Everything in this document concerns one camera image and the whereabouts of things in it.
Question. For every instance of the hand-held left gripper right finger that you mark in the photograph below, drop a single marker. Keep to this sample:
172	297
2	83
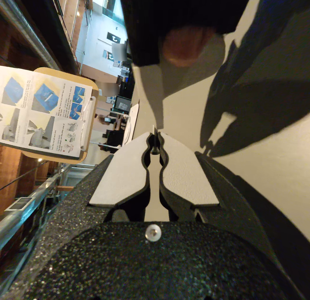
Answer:
189	179

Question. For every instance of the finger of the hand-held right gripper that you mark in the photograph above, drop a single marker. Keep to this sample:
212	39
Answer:
150	87
189	77

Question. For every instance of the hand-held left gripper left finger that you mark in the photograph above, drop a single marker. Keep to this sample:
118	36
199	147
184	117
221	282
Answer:
121	179

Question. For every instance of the silver bolt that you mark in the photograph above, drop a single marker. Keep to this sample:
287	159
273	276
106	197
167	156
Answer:
154	140

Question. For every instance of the person's right hand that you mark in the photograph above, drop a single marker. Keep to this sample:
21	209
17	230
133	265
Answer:
186	46

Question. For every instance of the white document stand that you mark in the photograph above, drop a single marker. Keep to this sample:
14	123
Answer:
132	121

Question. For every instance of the wooden instruction board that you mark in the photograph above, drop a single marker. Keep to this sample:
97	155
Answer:
48	111

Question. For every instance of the silver ventilation duct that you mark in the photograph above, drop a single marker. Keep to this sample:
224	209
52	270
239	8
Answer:
29	31

